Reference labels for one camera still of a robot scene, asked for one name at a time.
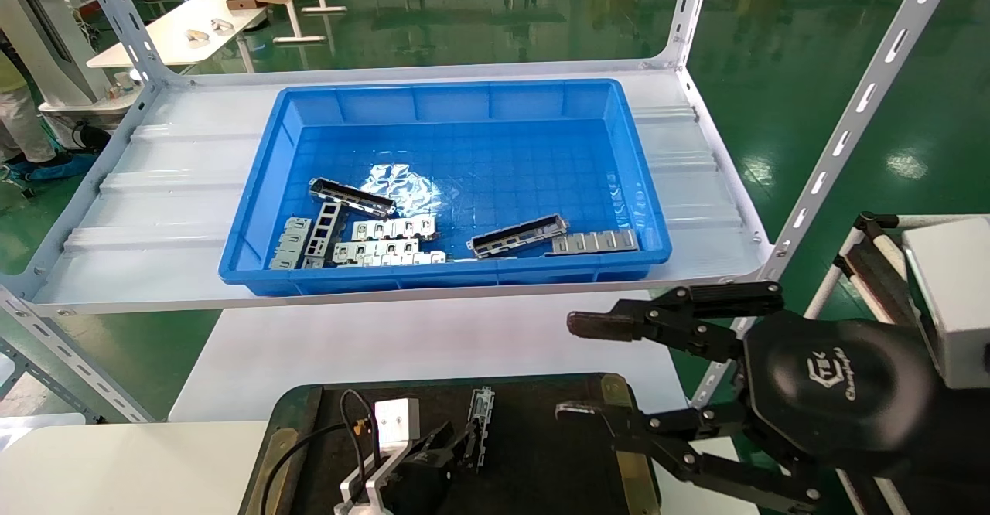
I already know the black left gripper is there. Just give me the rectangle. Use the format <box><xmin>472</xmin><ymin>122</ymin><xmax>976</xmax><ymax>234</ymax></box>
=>
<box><xmin>379</xmin><ymin>420</ymin><xmax>475</xmax><ymax>515</ymax></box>

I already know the person with blue shoe covers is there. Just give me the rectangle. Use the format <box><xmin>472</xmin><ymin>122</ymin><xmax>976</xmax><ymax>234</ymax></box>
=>
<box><xmin>0</xmin><ymin>49</ymin><xmax>98</xmax><ymax>188</ymax></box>

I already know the white robot column with base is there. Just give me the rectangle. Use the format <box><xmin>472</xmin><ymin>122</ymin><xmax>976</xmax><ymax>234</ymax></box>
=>
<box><xmin>0</xmin><ymin>0</ymin><xmax>144</xmax><ymax>150</ymax></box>

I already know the white table with T-foot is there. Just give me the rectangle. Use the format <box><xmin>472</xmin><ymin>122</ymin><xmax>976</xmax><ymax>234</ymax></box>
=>
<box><xmin>240</xmin><ymin>0</ymin><xmax>349</xmax><ymax>45</ymax></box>

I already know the white tube stand black padding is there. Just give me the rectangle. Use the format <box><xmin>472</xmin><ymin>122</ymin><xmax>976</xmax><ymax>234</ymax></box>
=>
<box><xmin>804</xmin><ymin>212</ymin><xmax>990</xmax><ymax>332</ymax></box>

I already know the grey ribbed metal strip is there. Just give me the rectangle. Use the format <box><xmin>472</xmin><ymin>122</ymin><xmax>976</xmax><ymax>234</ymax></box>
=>
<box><xmin>551</xmin><ymin>229</ymin><xmax>640</xmax><ymax>257</ymax></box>

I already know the large blue plastic bin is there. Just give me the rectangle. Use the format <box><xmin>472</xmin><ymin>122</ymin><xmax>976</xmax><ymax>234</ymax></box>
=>
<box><xmin>218</xmin><ymin>78</ymin><xmax>672</xmax><ymax>298</ymax></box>

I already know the small silver metal bracket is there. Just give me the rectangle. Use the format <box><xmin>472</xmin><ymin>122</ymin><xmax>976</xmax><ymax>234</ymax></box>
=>
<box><xmin>268</xmin><ymin>217</ymin><xmax>312</xmax><ymax>271</ymax></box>

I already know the white perforated metal rack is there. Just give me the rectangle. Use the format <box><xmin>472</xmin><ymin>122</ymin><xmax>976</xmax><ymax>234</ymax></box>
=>
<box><xmin>0</xmin><ymin>0</ymin><xmax>968</xmax><ymax>425</ymax></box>

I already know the dark ladder-shaped metal frame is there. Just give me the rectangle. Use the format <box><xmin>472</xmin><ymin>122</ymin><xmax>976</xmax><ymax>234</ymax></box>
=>
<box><xmin>300</xmin><ymin>202</ymin><xmax>346</xmax><ymax>269</ymax></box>

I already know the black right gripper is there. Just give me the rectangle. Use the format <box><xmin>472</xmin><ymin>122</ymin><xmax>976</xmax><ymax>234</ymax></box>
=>
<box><xmin>556</xmin><ymin>281</ymin><xmax>990</xmax><ymax>513</ymax></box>

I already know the black flat container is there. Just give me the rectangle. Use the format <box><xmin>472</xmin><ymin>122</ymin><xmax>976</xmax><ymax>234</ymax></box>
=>
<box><xmin>238</xmin><ymin>374</ymin><xmax>662</xmax><ymax>515</ymax></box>

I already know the white office table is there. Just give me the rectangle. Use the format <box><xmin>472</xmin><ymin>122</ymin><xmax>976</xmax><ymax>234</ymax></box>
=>
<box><xmin>85</xmin><ymin>0</ymin><xmax>268</xmax><ymax>75</ymax></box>

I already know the long dark metal channel part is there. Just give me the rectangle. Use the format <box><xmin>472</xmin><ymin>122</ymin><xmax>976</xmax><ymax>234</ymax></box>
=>
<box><xmin>308</xmin><ymin>178</ymin><xmax>398</xmax><ymax>220</ymax></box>
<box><xmin>468</xmin><ymin>213</ymin><xmax>570</xmax><ymax>259</ymax></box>
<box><xmin>466</xmin><ymin>387</ymin><xmax>497</xmax><ymax>471</ymax></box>

